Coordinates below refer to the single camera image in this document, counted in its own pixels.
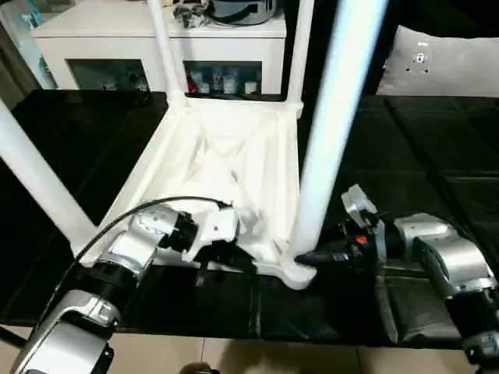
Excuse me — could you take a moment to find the white plastic table leg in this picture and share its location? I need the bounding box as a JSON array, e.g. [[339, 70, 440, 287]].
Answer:
[[147, 0, 189, 114], [285, 0, 315, 114], [291, 0, 391, 266], [0, 100, 99, 258]]

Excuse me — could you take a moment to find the brown rounded robot part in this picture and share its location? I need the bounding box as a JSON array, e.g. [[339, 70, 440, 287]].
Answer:
[[182, 361, 219, 374]]

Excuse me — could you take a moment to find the black cabinet gold label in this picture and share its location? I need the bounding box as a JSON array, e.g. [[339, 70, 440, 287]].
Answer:
[[283, 0, 398, 98]]

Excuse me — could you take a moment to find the white cabinet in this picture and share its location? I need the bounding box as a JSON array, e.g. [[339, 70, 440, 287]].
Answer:
[[31, 11, 288, 97]]

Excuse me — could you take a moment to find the black bundle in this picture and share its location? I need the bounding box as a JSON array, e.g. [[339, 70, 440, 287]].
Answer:
[[173, 2, 214, 28]]

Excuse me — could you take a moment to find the dark helmet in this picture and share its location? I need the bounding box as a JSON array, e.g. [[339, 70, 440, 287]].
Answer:
[[210, 0, 280, 25]]

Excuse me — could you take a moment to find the light blue hanging strip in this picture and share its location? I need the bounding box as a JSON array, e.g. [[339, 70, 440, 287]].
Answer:
[[21, 11, 59, 89]]

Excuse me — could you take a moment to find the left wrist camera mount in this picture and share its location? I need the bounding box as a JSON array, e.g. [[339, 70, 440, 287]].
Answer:
[[181, 204, 239, 263]]

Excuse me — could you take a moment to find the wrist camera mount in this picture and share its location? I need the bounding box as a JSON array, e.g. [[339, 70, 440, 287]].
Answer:
[[341, 183, 387, 266], [181, 204, 239, 263]]

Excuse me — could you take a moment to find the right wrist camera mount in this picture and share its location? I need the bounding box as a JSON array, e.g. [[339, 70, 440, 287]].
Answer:
[[341, 183, 387, 266]]

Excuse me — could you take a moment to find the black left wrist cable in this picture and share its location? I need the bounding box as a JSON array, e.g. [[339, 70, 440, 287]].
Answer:
[[34, 197, 235, 336]]

